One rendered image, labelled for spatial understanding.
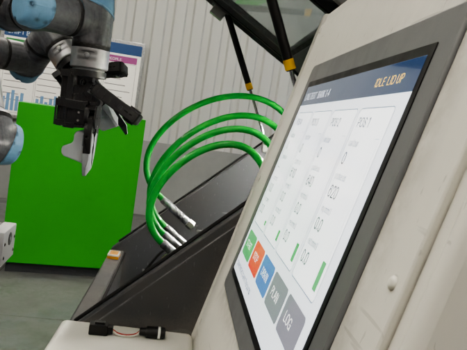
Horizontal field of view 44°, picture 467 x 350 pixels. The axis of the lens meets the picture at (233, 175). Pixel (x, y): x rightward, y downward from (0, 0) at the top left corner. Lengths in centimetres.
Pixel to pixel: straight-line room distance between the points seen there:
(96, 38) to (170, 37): 669
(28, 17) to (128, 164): 353
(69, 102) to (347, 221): 83
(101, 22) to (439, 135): 90
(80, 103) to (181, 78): 667
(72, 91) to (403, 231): 92
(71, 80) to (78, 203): 344
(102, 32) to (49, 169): 343
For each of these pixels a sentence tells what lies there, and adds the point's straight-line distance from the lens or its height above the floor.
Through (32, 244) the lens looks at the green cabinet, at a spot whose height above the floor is 24.
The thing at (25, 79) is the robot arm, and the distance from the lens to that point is 155.
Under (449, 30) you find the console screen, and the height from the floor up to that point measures 142.
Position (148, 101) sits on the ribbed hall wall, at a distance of 776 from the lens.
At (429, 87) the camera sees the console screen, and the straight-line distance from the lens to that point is 40.
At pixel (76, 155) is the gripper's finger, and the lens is 119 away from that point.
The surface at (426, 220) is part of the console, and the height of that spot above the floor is 130.
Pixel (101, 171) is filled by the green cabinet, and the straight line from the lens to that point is 458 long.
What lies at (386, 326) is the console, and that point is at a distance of 34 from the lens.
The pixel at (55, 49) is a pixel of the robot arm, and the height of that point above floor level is 146.
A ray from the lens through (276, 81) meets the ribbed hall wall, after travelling 801.
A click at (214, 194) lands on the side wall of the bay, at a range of 164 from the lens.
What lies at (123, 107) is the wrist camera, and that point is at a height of 135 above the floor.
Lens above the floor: 134
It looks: 5 degrees down
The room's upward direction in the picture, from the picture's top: 9 degrees clockwise
